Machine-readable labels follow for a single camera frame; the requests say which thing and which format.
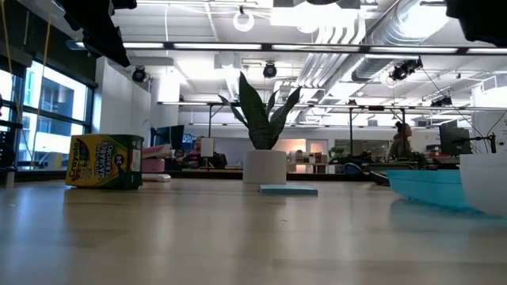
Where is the blue sticky note pad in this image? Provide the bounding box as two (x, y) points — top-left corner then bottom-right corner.
(259, 184), (318, 197)

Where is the yellow green crayon box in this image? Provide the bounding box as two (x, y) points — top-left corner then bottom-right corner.
(65, 133), (144, 190)

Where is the pink highlighter pack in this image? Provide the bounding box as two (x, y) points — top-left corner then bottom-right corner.
(141, 144), (173, 183)

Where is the potted plant white pot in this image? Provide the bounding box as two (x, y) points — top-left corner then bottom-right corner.
(217, 70), (302, 185)

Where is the white sign board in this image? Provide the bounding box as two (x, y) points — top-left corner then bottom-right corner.
(200, 137), (215, 158)

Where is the wooden shelf with items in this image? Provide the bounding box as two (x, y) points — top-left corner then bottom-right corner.
(288, 149), (330, 174)

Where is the person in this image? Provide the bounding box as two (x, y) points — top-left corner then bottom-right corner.
(185, 136), (204, 169)
(387, 120), (414, 160)

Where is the black computer monitor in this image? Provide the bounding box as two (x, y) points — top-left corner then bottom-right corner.
(151, 124), (185, 150)
(438, 120), (473, 156)

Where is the long ceiling light bar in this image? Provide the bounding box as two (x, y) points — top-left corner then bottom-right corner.
(65, 39), (507, 56)

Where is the large window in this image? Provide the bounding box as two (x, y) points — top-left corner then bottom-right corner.
(0, 59), (94, 171)

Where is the black aluminium table frame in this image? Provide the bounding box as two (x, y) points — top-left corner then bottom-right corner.
(13, 168), (391, 183)

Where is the distant black workstation frame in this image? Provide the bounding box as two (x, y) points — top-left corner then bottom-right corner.
(205, 101), (409, 158)

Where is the white ceiling ring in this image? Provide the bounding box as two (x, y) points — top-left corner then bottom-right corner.
(232, 8), (256, 33)

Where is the black camera on mount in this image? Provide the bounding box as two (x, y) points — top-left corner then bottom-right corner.
(389, 56), (424, 82)

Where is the silver ventilation duct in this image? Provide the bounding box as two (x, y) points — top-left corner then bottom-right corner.
(350, 0), (452, 82)

